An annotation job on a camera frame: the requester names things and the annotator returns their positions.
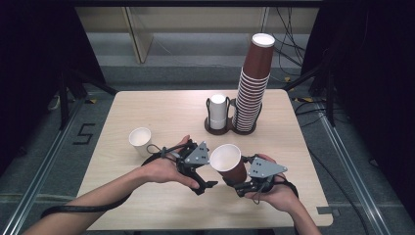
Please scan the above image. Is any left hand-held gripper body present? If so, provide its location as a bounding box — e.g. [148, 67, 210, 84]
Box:
[175, 140, 210, 174]

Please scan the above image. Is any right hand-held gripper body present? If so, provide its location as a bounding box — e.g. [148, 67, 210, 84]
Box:
[248, 157, 288, 194]

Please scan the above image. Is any single brown paper cup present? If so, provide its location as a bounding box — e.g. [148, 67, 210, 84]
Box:
[209, 143, 249, 187]

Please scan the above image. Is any dark brown cup holder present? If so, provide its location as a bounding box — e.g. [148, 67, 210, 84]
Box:
[204, 96, 263, 136]

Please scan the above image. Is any stack of white paper cups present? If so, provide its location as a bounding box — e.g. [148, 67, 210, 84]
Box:
[208, 94, 228, 131]

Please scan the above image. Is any single white paper cup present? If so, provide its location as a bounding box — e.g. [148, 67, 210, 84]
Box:
[128, 126, 154, 159]

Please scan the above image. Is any stack of brown paper cups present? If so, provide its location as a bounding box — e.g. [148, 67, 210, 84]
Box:
[232, 32, 276, 133]

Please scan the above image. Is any person's right hand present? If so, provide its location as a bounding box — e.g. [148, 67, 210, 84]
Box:
[244, 154, 300, 213]

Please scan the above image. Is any person's left hand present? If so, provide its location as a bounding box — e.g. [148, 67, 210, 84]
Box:
[140, 135, 200, 190]

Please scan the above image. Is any grey tape patch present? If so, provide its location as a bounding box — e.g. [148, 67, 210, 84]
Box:
[316, 206, 341, 217]

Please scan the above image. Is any black metal stand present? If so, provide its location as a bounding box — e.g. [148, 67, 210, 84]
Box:
[283, 61, 338, 128]
[58, 67, 119, 131]

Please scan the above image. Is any dark curtain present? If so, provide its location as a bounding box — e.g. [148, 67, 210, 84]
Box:
[300, 0, 415, 224]
[0, 0, 106, 179]

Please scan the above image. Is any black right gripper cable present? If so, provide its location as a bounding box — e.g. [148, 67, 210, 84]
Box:
[273, 180, 300, 201]

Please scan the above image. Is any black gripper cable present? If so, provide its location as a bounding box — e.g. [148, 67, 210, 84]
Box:
[273, 180, 300, 201]
[40, 141, 190, 219]

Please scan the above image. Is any grey cord loop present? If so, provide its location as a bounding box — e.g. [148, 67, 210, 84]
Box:
[146, 144, 168, 158]

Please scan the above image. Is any black floor cable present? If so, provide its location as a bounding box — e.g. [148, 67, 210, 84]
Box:
[307, 147, 371, 235]

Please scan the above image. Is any metal floor rail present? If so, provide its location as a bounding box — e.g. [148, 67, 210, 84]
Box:
[313, 101, 394, 235]
[0, 97, 86, 235]

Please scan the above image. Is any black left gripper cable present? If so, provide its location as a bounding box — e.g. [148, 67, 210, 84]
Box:
[40, 141, 190, 219]

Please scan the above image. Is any bundle of black hanging cables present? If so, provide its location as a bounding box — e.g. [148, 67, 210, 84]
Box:
[274, 7, 308, 69]

